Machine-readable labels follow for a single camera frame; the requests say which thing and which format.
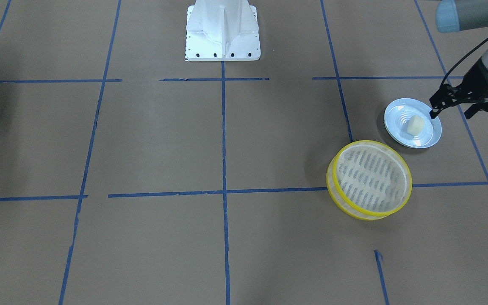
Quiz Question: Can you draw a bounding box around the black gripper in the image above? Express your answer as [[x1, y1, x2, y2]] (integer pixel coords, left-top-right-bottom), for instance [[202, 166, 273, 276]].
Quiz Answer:
[[429, 59, 488, 120]]

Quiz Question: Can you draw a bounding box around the white steamed bun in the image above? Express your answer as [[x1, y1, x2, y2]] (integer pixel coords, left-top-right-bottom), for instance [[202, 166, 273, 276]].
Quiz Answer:
[[405, 116, 425, 136]]

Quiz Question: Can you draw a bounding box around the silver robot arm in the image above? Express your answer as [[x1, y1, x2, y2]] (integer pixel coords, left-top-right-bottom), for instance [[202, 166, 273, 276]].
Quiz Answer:
[[430, 0, 488, 119]]

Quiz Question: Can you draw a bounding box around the yellow round steamer basket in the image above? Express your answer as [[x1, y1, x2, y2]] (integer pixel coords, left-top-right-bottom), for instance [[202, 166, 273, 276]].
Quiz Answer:
[[326, 140, 413, 221]]

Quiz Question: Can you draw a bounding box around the light blue plate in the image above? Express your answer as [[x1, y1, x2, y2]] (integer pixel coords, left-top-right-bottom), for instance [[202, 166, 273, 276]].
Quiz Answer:
[[383, 98, 442, 149]]

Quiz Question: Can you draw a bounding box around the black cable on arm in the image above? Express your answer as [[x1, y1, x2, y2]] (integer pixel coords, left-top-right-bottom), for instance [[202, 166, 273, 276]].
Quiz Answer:
[[441, 13, 488, 92]]

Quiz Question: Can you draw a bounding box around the white camera mast with base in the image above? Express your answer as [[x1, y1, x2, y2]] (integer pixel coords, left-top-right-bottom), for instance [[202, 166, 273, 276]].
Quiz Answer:
[[185, 0, 261, 62]]

